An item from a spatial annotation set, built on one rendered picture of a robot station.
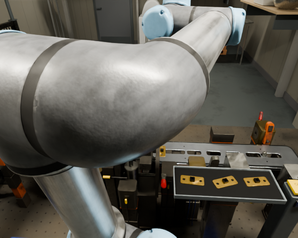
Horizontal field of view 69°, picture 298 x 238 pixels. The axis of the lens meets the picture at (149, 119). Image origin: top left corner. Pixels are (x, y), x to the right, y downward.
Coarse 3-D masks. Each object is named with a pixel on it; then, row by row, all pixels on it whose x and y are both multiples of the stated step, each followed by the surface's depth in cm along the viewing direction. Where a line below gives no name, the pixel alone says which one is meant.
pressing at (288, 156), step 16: (176, 144) 121; (192, 144) 120; (208, 144) 120; (224, 144) 120; (240, 144) 120; (256, 144) 120; (160, 160) 111; (176, 160) 110; (208, 160) 110; (256, 160) 110; (272, 160) 110; (288, 160) 109
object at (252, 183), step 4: (244, 180) 78; (248, 180) 78; (252, 180) 78; (256, 180) 77; (260, 180) 78; (248, 184) 77; (252, 184) 77; (256, 184) 77; (260, 184) 77; (264, 184) 77; (268, 184) 77
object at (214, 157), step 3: (213, 156) 97; (216, 156) 97; (210, 159) 98; (213, 159) 96; (216, 159) 96; (210, 162) 98; (213, 162) 97; (216, 162) 97; (210, 165) 99; (213, 165) 99; (216, 165) 99
